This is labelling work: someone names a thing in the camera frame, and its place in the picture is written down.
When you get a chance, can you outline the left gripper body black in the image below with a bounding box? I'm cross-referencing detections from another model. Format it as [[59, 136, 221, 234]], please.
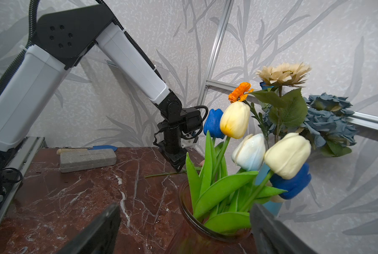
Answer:
[[159, 144, 188, 166]]

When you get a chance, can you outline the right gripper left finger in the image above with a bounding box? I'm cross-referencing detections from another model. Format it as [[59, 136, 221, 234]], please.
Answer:
[[58, 204, 121, 254]]

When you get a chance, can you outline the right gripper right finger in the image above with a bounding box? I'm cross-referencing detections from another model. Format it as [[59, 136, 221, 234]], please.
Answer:
[[250, 203, 315, 254]]

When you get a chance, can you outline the teal cylindrical vase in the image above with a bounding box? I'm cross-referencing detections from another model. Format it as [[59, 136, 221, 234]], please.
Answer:
[[255, 164, 282, 217]]

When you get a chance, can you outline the blue tulip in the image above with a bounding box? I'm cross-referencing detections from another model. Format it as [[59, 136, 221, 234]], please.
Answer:
[[199, 108, 228, 197], [263, 163, 312, 204]]

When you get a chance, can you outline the red glass vase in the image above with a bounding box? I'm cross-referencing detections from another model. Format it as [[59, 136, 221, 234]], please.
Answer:
[[165, 182, 257, 254]]

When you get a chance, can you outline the white blue-tinted tulip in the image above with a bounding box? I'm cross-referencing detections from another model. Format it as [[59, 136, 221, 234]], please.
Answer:
[[226, 133, 267, 213]]

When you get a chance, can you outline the pale yellow tulip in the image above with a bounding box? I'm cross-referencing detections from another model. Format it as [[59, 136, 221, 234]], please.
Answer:
[[240, 133, 311, 212]]

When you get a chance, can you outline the orange marigold flower stem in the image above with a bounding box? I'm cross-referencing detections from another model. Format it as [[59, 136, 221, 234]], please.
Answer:
[[228, 82, 269, 146]]

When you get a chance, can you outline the dark blue rose stem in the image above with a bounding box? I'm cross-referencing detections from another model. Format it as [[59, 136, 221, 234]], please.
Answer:
[[259, 81, 274, 91]]

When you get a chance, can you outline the beige sunflower stem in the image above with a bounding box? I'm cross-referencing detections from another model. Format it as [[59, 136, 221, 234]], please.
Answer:
[[252, 62, 312, 142]]

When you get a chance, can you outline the light blue rose bouquet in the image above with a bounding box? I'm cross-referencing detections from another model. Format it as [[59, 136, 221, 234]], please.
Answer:
[[261, 92, 358, 158]]

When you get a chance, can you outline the blue hand shovel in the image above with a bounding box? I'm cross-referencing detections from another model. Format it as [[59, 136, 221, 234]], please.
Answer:
[[57, 145, 118, 155]]

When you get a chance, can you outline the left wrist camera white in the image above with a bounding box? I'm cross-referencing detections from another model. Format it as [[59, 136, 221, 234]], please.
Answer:
[[181, 134, 198, 148]]

